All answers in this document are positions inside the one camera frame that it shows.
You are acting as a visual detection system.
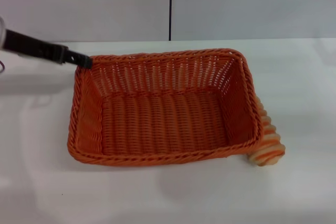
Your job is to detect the striped orange white bread loaf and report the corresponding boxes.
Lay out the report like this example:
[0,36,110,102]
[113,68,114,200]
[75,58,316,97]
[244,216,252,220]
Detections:
[246,95,287,168]

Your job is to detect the orange woven rectangular basket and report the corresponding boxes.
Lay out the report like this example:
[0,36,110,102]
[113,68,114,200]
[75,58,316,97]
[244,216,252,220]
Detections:
[67,48,264,168]

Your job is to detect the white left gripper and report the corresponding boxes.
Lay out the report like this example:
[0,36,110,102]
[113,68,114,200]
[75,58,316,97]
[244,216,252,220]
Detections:
[0,15,93,69]

